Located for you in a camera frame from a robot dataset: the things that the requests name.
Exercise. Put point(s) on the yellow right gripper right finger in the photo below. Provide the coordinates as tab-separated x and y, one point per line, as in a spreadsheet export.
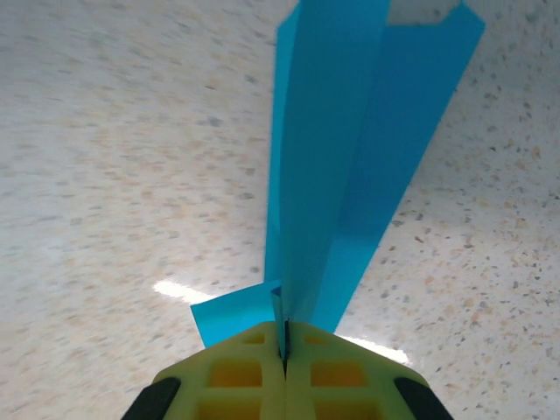
341	380

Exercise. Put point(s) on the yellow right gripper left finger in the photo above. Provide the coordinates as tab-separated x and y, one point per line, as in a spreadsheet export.
227	380

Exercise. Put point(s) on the teal cloth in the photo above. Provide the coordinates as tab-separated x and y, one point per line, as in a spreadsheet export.
341	153

